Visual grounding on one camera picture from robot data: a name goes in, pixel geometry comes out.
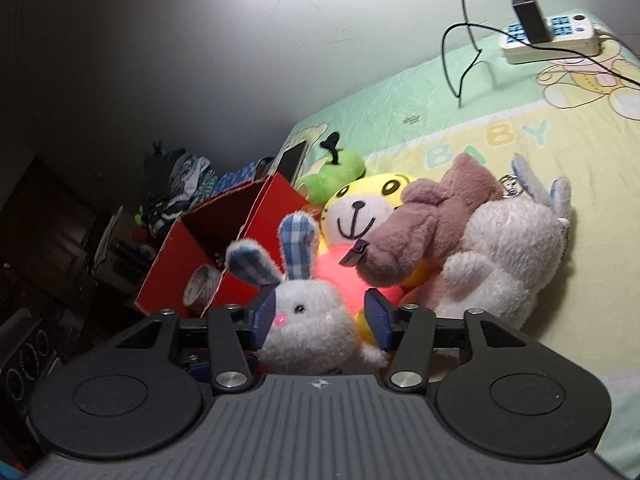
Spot small white bunny plaid ears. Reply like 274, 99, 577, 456
226, 211, 388, 375

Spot blue white patterned cloth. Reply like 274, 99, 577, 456
212, 156, 273, 196

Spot black power adapter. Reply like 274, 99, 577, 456
512, 0, 552, 44

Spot pile of folded clothes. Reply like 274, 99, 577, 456
134, 141, 218, 238

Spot white power strip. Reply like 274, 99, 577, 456
499, 13, 601, 64

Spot green frog plush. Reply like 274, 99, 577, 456
294, 131, 367, 207

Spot red cardboard box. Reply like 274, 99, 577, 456
134, 174, 307, 318

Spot pastel baby print blanket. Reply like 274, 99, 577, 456
286, 25, 639, 477

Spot mauve brown plush dog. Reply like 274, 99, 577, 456
340, 153, 503, 310

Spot yellow tiger plush pink shirt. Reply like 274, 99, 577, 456
314, 172, 414, 344

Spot black charging cable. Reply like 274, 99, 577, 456
439, 0, 640, 110

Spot large white fluffy bunny plush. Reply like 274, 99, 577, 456
434, 154, 572, 330

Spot black smartphone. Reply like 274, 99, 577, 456
274, 140, 308, 184

